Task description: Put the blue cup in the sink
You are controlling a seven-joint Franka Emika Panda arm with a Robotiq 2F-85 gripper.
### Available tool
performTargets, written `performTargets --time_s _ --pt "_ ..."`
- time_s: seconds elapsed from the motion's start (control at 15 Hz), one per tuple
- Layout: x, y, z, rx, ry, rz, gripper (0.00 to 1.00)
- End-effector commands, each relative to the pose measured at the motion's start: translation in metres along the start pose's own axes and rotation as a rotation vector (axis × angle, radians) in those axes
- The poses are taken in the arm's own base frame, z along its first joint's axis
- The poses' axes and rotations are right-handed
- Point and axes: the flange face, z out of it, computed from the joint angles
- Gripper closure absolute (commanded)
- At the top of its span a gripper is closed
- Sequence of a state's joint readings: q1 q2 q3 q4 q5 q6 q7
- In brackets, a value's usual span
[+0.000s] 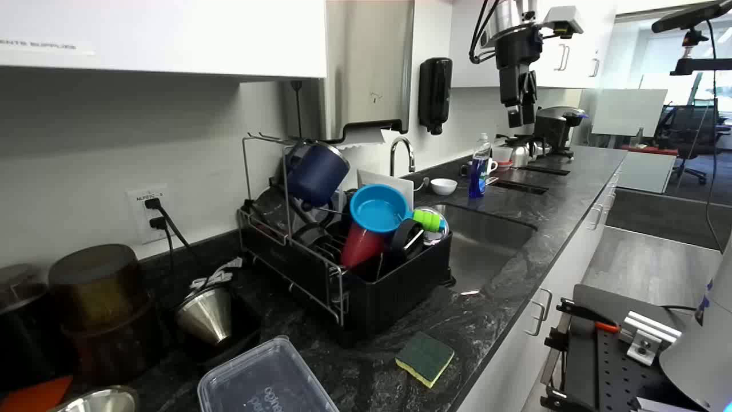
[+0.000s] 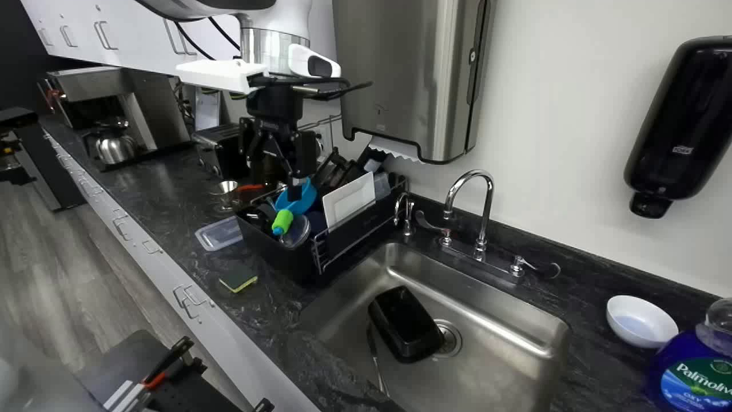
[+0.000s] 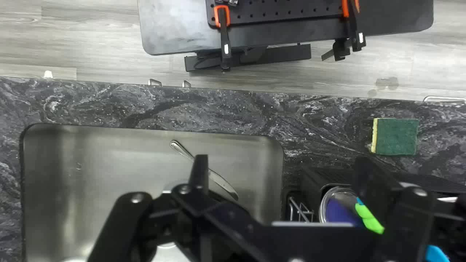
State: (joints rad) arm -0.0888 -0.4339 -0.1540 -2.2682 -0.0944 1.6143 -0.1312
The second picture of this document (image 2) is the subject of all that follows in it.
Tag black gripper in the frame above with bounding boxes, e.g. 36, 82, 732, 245
245, 73, 322, 205

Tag stainless steel sink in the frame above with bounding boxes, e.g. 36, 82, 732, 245
299, 238, 570, 412

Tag light blue plastic bowl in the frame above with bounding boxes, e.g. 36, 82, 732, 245
273, 177, 319, 219

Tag clear drinking glass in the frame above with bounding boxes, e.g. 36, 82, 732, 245
277, 216, 313, 249

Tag white plate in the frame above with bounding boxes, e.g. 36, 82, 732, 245
319, 173, 377, 231

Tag clear plastic food container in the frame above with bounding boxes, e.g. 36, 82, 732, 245
191, 216, 246, 255

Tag black dish rack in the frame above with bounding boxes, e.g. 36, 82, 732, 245
235, 148, 409, 288

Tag green yellow sponge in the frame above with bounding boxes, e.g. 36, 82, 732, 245
216, 265, 261, 295

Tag white lower cabinets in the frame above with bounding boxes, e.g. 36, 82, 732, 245
41, 128, 322, 412

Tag steel coffee maker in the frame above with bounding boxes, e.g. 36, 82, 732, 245
44, 67, 191, 167

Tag steel paper towel dispenser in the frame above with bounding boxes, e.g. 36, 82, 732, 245
332, 0, 489, 166

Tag steel coffee carafe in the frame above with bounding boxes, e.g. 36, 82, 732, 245
87, 117, 143, 167

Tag black plastic container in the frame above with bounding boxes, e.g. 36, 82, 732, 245
365, 284, 449, 367

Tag chrome faucet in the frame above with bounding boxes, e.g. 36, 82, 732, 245
391, 170, 563, 288

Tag white upper cabinet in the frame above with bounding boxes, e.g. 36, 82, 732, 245
21, 0, 254, 88

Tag black perforated work table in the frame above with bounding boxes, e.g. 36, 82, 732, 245
75, 328, 246, 412

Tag small white bowl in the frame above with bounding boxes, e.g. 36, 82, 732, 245
604, 294, 681, 350

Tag blue dish soap bottle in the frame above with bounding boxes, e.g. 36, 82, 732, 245
647, 295, 732, 412

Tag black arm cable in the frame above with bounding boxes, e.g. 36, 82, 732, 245
168, 14, 243, 64

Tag red handled tool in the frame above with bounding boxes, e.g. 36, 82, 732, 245
124, 335, 197, 412

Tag black wall soap dispenser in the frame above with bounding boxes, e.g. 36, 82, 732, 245
621, 35, 732, 220

